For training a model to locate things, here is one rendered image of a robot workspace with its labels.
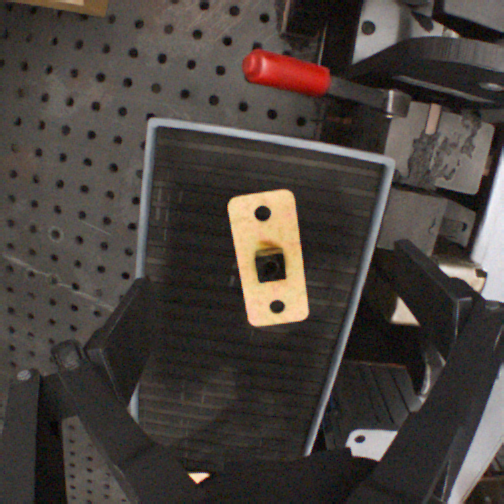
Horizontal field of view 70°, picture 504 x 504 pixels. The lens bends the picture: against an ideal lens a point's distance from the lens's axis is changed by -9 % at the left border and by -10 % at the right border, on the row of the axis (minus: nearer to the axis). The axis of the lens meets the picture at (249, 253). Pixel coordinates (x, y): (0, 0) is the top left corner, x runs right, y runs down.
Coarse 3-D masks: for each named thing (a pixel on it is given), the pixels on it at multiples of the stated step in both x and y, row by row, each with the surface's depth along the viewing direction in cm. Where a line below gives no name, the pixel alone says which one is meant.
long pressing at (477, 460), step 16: (496, 144) 37; (496, 160) 37; (496, 176) 37; (496, 192) 38; (480, 208) 39; (496, 208) 38; (480, 224) 39; (496, 224) 39; (480, 240) 39; (496, 240) 40; (480, 256) 40; (496, 256) 40; (496, 272) 41; (496, 288) 42; (496, 384) 46; (496, 400) 47; (496, 416) 48; (480, 432) 49; (496, 432) 49; (480, 448) 50; (496, 448) 51; (464, 464) 52; (480, 464) 52; (464, 480) 53; (464, 496) 55
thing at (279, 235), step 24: (264, 192) 22; (288, 192) 22; (240, 216) 23; (288, 216) 23; (240, 240) 23; (264, 240) 23; (288, 240) 23; (240, 264) 24; (288, 264) 24; (264, 288) 24; (288, 288) 24; (264, 312) 25; (288, 312) 25
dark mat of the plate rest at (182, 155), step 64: (192, 192) 23; (256, 192) 23; (320, 192) 22; (192, 256) 24; (320, 256) 24; (192, 320) 25; (320, 320) 25; (192, 384) 27; (256, 384) 27; (320, 384) 27; (192, 448) 29; (256, 448) 29
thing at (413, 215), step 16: (400, 192) 29; (416, 192) 29; (432, 192) 31; (384, 208) 29; (400, 208) 29; (416, 208) 29; (432, 208) 29; (384, 224) 29; (400, 224) 29; (416, 224) 29; (432, 224) 29; (384, 240) 30; (416, 240) 30; (432, 240) 30
